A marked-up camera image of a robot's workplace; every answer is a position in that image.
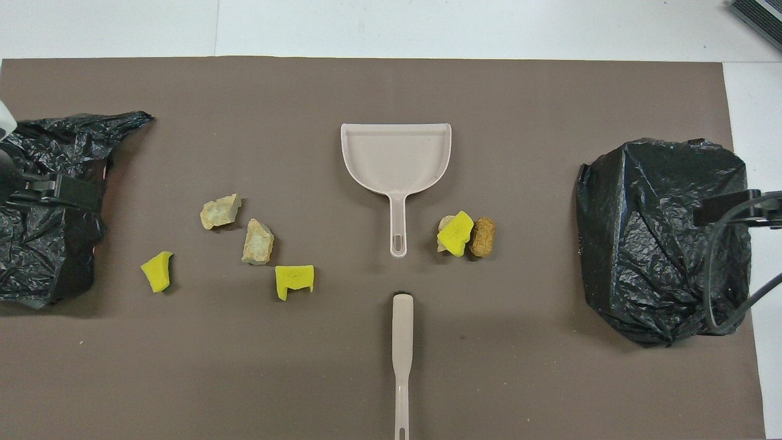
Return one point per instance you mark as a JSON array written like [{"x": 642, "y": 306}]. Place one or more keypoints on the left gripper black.
[{"x": 11, "y": 177}]

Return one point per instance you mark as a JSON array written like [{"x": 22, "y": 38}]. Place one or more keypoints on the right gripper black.
[{"x": 773, "y": 211}]

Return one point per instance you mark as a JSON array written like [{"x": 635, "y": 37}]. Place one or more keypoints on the yellow sponge piece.
[
  {"x": 159, "y": 273},
  {"x": 293, "y": 278},
  {"x": 456, "y": 235}
]

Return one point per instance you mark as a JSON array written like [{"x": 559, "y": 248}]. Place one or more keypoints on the beige foam chunk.
[
  {"x": 219, "y": 212},
  {"x": 445, "y": 220},
  {"x": 258, "y": 243}
]

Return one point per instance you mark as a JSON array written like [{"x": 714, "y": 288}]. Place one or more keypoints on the brown foam chunk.
[{"x": 482, "y": 237}]

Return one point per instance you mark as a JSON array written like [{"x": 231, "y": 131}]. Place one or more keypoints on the beige plastic dustpan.
[{"x": 396, "y": 159}]

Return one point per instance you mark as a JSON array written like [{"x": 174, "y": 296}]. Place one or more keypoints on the beige hand brush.
[{"x": 402, "y": 330}]

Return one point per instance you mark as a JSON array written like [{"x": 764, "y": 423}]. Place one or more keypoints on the right black garbage bag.
[{"x": 61, "y": 146}]

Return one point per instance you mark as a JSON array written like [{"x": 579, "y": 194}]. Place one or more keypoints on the black garbage bag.
[
  {"x": 647, "y": 244},
  {"x": 61, "y": 146}
]

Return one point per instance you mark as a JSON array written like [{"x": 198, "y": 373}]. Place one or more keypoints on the left black garbage bag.
[{"x": 647, "y": 244}]

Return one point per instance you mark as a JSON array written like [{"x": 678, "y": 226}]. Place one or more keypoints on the dark grey ribbed device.
[{"x": 760, "y": 18}]

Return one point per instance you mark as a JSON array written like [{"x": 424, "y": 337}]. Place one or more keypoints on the brown table mat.
[{"x": 366, "y": 85}]

